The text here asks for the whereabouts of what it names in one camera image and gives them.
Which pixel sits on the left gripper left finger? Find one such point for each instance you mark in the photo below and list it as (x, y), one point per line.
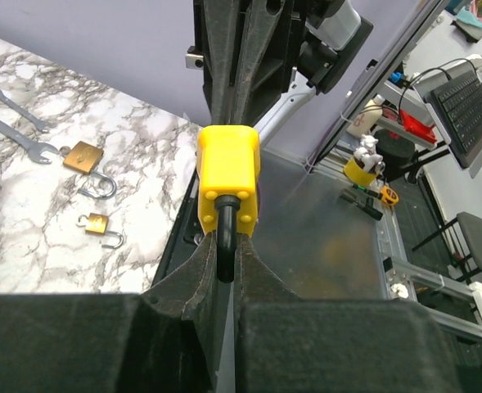
(157, 341)

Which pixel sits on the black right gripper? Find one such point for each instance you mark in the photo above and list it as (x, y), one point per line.
(248, 50)

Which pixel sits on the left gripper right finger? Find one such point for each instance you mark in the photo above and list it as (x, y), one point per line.
(285, 343)

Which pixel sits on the yellow padlock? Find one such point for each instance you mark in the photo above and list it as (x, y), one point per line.
(228, 166)

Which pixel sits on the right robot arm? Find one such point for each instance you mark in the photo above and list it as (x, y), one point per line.
(297, 95)

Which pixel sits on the small brass padlock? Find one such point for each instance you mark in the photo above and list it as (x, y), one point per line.
(97, 225)

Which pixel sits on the white plastic bottle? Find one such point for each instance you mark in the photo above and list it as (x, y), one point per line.
(368, 117)

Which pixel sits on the yellow tape measure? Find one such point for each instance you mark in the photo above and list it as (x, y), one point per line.
(388, 196)

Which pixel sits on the yellow cup with figurine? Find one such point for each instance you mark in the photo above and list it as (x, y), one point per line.
(366, 164)

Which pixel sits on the large brass padlock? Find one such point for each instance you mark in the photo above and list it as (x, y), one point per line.
(84, 158)

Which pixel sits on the red object on desk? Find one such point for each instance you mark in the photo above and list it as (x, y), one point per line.
(416, 128)

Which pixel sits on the black chair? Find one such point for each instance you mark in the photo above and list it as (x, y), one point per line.
(471, 229)

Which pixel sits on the small silver wrench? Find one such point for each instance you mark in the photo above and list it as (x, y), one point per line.
(41, 125)

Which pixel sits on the large silver wrench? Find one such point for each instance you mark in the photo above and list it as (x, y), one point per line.
(34, 149)

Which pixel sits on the black keyboard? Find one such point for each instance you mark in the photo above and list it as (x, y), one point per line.
(458, 105)

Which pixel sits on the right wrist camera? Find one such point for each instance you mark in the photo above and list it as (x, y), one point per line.
(334, 33)

